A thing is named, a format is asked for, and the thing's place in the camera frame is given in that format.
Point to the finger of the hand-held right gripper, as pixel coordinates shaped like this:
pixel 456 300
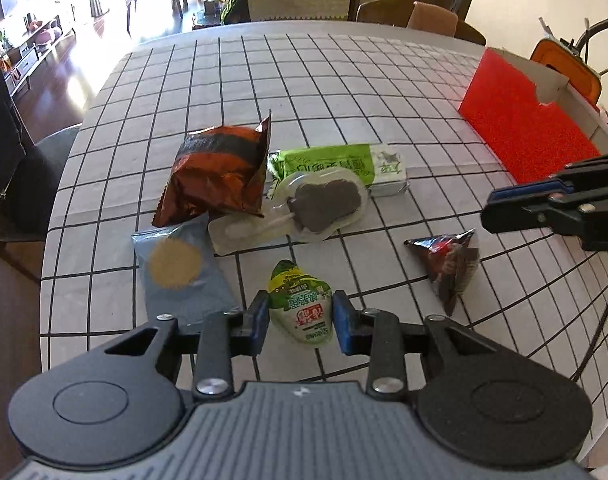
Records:
pixel 523 192
pixel 523 216

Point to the pink cloth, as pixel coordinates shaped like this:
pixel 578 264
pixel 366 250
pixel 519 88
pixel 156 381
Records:
pixel 432 19

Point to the dark red foil snack bag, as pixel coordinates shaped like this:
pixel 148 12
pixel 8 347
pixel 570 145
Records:
pixel 214 170

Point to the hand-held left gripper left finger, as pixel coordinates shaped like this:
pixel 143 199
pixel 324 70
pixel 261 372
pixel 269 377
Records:
pixel 260 325

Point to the green white jelly pouch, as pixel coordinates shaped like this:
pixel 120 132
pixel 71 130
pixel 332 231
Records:
pixel 299 305

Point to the wooden dining chair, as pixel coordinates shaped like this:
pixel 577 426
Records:
pixel 383 12

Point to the dark triangular snack packet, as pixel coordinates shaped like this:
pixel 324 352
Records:
pixel 448 265

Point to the chocolate lollipop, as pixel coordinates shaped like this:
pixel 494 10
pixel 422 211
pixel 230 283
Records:
pixel 324 202

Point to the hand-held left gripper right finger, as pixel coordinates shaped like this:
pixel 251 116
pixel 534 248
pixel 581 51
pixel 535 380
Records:
pixel 345 327

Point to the red cardboard box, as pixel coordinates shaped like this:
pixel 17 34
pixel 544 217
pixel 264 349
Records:
pixel 523 125

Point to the green white snack packet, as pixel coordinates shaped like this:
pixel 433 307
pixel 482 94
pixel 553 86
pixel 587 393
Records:
pixel 334 162

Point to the orange tissue box organizer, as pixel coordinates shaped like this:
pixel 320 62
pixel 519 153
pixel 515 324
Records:
pixel 583 72

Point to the dark grey chair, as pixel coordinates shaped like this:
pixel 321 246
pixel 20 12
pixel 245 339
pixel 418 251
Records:
pixel 39 170

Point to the white tv cabinet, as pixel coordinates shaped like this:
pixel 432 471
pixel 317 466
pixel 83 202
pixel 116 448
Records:
pixel 29 55

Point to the grey-blue cookie packet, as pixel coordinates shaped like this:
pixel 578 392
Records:
pixel 184 270

